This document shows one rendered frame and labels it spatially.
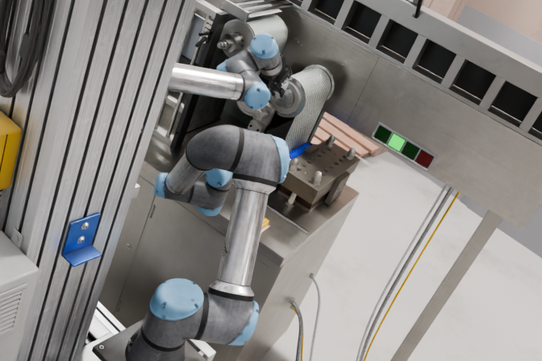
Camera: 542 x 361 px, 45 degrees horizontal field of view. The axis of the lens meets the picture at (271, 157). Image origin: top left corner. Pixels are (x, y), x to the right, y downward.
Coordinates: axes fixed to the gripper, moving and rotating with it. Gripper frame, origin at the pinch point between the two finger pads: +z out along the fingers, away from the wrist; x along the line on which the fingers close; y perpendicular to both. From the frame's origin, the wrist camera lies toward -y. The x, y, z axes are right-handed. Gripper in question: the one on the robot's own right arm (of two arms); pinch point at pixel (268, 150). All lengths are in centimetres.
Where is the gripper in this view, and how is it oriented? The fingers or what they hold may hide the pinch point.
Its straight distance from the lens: 225.9
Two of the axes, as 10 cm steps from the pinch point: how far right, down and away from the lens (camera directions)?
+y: 3.5, -8.1, -4.7
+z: 4.8, -2.7, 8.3
